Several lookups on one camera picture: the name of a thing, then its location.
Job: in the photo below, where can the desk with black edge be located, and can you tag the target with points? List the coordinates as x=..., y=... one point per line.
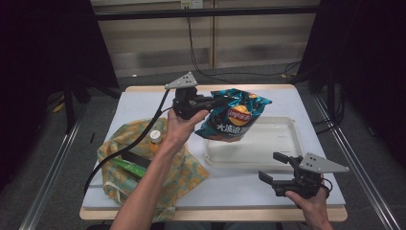
x=223, y=12

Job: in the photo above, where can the fruit-print cloth bag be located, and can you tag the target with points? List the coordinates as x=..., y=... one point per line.
x=185, y=175

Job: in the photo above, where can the metal floor rail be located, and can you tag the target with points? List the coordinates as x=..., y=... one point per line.
x=48, y=182
x=357, y=172

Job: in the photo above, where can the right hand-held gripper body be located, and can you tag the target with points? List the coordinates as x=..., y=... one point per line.
x=306, y=182

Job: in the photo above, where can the black metal stand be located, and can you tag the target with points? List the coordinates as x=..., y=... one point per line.
x=68, y=105

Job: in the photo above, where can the orange drink bottle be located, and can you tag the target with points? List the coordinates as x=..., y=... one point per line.
x=155, y=139

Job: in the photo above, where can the teal potato chip bag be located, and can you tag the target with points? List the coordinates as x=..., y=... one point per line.
x=236, y=115

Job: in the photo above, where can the person's right hand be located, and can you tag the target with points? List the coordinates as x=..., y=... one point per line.
x=314, y=206

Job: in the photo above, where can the person's left hand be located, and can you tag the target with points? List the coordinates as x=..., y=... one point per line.
x=178, y=131

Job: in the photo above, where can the white wall outlet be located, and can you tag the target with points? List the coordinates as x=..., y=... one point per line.
x=191, y=4

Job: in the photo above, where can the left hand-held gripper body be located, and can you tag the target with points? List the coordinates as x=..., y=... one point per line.
x=188, y=102

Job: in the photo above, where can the black curtain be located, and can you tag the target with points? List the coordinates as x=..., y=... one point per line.
x=367, y=48
x=38, y=48

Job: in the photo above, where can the green seaweed packet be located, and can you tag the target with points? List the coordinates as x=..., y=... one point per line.
x=129, y=167

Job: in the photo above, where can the white plastic tray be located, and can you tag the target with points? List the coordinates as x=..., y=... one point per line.
x=274, y=143

